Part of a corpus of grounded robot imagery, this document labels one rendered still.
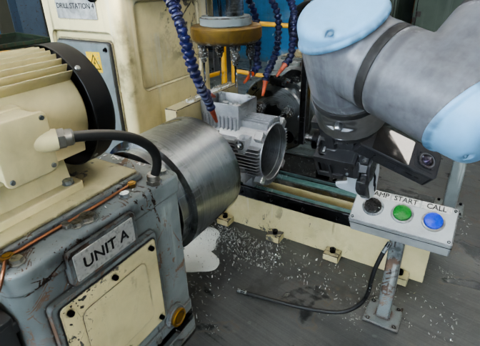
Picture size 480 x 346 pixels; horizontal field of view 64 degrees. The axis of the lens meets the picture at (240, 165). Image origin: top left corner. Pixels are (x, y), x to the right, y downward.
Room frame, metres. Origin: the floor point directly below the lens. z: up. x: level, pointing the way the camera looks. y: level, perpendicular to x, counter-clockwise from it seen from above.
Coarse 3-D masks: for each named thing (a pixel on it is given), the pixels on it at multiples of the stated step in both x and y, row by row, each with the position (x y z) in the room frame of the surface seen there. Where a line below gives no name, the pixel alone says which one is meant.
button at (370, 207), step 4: (368, 200) 0.60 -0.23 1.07; (372, 200) 0.59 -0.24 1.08; (376, 200) 0.59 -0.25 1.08; (364, 204) 0.59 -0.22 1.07; (368, 204) 0.59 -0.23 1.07; (372, 204) 0.59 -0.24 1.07; (376, 204) 0.58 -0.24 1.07; (380, 204) 0.58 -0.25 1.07; (368, 208) 0.58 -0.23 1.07; (372, 208) 0.58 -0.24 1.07; (376, 208) 0.58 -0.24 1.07; (380, 208) 0.58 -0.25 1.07; (372, 212) 0.58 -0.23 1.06; (376, 212) 0.58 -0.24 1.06
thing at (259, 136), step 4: (280, 120) 1.00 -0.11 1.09; (284, 120) 1.00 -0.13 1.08; (284, 124) 1.01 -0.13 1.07; (256, 132) 0.91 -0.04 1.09; (260, 132) 0.90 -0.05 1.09; (256, 136) 0.90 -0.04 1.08; (260, 136) 0.89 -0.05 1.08; (264, 136) 0.90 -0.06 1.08; (256, 140) 0.89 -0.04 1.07; (260, 140) 0.89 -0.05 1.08; (284, 160) 1.01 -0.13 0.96; (260, 176) 0.90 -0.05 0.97; (256, 180) 0.89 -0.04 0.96; (260, 180) 0.89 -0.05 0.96; (264, 180) 0.91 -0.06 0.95; (260, 184) 0.90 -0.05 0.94
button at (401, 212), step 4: (396, 208) 0.57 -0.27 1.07; (400, 208) 0.57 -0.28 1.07; (404, 208) 0.57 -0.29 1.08; (408, 208) 0.56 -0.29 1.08; (396, 212) 0.56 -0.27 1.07; (400, 212) 0.56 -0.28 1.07; (404, 212) 0.56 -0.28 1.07; (408, 212) 0.56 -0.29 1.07; (396, 216) 0.56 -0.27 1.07; (400, 216) 0.56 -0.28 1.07; (404, 216) 0.55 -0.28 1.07; (408, 216) 0.55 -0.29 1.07; (400, 220) 0.55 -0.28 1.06; (404, 220) 0.55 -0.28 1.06
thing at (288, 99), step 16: (256, 80) 1.22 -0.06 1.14; (272, 80) 1.19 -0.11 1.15; (288, 80) 1.16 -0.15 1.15; (256, 96) 1.21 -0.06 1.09; (272, 96) 1.18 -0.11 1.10; (288, 96) 1.16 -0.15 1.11; (256, 112) 1.18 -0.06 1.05; (272, 112) 1.18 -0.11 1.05; (288, 112) 1.12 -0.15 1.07; (288, 128) 1.15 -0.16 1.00; (288, 144) 1.16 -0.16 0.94
